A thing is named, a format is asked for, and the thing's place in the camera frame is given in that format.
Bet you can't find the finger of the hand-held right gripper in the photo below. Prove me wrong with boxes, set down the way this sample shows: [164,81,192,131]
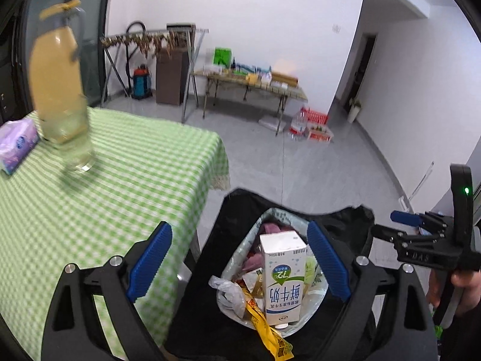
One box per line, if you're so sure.
[390,210,454,231]
[370,224,407,249]

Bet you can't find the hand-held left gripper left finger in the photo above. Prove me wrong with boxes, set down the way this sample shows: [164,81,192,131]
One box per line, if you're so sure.
[39,221,177,361]

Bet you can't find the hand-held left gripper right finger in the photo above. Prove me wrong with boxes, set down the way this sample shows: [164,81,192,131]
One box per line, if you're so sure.
[306,221,440,361]

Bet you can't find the leaf print plastic bag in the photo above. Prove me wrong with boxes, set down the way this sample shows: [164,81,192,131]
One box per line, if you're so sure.
[219,207,329,338]

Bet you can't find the white milk carton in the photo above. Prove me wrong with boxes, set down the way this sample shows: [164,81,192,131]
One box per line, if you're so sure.
[259,232,309,328]

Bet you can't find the white plastic bag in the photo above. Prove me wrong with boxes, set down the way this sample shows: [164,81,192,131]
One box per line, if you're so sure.
[208,275,247,318]

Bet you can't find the black mesh basket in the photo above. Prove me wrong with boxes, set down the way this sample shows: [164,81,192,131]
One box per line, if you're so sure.
[163,187,376,361]

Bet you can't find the yellow snack wrapper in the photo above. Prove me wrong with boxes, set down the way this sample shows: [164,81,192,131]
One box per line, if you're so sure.
[240,282,294,360]

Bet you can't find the person's right forearm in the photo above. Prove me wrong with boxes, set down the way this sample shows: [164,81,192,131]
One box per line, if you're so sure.
[445,288,481,361]

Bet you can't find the person's right hand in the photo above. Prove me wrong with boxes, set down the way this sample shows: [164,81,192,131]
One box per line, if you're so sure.
[427,269,481,309]

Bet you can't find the thin white rod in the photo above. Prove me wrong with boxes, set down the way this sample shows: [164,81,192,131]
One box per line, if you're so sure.
[408,162,435,201]

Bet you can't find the table with green checked cloth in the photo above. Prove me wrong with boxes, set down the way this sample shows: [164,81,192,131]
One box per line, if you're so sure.
[0,107,231,358]

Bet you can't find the small potted plant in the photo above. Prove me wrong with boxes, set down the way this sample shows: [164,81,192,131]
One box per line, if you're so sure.
[348,98,362,123]

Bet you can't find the white fruit box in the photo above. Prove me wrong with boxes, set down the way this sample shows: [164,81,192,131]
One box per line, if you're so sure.
[307,125,335,142]

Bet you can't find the large water bottle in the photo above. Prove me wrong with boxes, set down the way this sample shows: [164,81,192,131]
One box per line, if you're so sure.
[289,108,312,140]

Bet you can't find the blue canister vacuum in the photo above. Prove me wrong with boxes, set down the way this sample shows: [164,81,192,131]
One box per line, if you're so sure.
[131,64,154,100]

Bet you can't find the purple tissue pack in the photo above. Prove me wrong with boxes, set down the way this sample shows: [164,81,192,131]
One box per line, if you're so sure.
[0,118,40,175]

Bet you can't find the brown cabinet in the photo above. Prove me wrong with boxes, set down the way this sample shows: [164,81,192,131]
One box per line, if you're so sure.
[155,51,190,106]

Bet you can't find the folding table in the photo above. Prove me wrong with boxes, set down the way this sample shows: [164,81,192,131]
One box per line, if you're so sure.
[190,68,309,136]

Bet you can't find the yellow thermos jug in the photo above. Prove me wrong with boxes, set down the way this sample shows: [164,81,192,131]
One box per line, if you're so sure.
[28,0,91,145]

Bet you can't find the green paper bag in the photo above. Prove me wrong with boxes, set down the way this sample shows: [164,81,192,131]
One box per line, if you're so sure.
[213,48,232,69]

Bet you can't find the hanging dried foods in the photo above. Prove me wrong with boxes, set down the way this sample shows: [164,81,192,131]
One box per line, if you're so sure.
[101,32,188,59]

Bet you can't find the metal drying rack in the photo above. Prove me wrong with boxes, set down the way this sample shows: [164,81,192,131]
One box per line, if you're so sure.
[100,26,210,123]

